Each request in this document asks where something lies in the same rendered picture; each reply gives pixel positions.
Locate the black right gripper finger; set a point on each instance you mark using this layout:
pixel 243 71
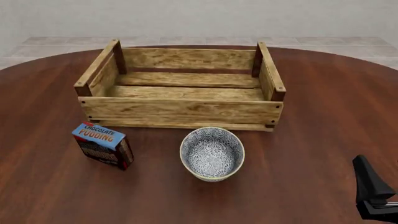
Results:
pixel 368 179

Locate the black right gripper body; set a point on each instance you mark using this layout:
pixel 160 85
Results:
pixel 381 210

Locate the wooden slat tray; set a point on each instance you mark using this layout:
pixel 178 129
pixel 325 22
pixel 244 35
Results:
pixel 183 109

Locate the blue patterned bowl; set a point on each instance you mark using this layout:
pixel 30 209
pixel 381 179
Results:
pixel 212 154

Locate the chocolate pudding box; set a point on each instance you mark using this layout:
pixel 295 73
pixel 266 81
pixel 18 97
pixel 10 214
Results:
pixel 104 145

